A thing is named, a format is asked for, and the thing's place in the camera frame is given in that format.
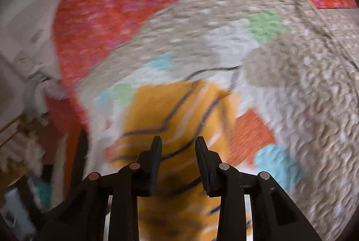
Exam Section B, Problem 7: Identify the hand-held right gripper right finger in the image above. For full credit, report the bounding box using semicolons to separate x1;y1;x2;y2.
195;137;322;241

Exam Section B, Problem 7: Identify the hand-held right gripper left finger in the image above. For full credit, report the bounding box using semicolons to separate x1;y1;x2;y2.
36;136;163;241

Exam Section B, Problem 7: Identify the yellow striped small garment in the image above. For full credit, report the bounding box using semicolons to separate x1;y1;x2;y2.
105;81;253;241

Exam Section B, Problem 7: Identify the pale quilted patchwork blanket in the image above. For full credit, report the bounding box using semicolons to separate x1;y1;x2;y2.
74;0;359;241

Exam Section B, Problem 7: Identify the white crumpled cloth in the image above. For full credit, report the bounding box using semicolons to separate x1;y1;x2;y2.
14;53;67;115

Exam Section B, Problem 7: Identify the red floral bedsheet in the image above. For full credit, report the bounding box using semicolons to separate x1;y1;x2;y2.
45;0;358;163

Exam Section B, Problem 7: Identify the white cable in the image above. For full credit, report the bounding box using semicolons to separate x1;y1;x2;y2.
293;0;359;68

